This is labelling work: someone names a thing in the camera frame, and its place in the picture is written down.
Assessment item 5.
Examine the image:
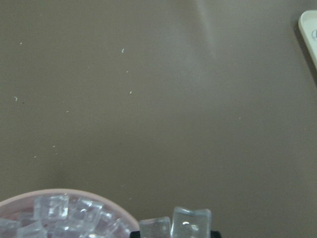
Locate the ice cube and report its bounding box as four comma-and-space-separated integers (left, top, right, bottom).
171, 207, 211, 238
139, 217, 171, 238

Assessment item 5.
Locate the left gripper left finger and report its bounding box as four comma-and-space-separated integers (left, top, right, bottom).
130, 231, 141, 238

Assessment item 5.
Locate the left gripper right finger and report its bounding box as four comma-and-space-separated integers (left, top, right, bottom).
211, 231, 222, 238

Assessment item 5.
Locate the pile of ice cubes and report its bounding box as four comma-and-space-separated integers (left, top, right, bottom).
0, 193, 131, 238

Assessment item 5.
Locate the cream rabbit tray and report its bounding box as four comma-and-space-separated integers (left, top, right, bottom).
298, 9, 317, 70

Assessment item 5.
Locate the pink bowl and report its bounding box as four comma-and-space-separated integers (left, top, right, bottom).
0, 188, 139, 238

